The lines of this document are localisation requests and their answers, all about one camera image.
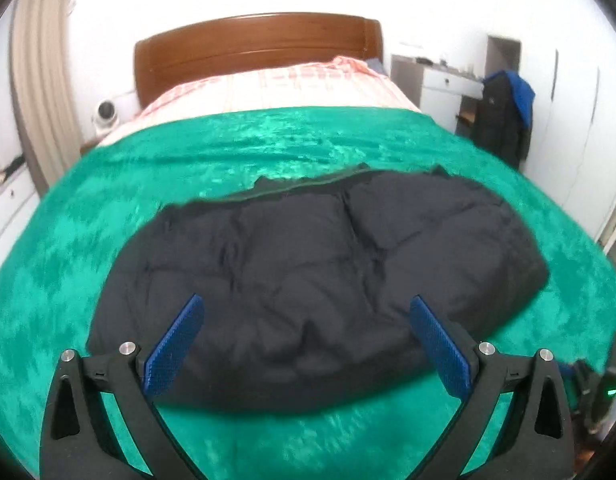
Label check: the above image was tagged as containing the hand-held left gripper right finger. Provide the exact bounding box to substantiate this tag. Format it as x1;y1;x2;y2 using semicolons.
409;295;574;480

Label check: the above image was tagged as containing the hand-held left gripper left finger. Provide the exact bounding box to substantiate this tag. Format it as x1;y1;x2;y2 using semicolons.
39;293;206;480

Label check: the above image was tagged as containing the black puffer jacket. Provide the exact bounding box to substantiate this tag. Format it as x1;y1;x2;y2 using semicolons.
86;162;550;415

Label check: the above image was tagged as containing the green velvet blanket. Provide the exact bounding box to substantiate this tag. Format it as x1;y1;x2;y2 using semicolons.
0;105;616;480

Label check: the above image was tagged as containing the white low cabinet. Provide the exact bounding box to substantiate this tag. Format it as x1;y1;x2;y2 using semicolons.
0;155;43;271

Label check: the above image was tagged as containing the black hanging coat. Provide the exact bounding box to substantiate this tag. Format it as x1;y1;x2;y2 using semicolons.
474;72;531;168

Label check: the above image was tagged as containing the white round bedside device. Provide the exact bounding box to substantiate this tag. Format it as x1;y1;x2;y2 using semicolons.
91;99;122;136

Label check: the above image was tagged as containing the white wardrobe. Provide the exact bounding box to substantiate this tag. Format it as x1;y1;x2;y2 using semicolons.
485;10;616;256

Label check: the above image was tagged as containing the white desk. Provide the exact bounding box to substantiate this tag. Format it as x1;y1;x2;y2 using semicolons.
390;54;486;136

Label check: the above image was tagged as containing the blue hanging garment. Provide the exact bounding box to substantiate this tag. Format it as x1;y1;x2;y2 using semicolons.
505;71;536;126

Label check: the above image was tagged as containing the pink striped bed sheet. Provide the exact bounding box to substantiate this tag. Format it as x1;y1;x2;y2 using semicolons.
95;55;423;148

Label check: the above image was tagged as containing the beige curtain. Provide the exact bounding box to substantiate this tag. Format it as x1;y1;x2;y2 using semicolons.
10;0;83;198

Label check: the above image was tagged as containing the wooden bed headboard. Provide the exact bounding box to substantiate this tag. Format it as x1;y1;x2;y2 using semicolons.
134;12;385;110

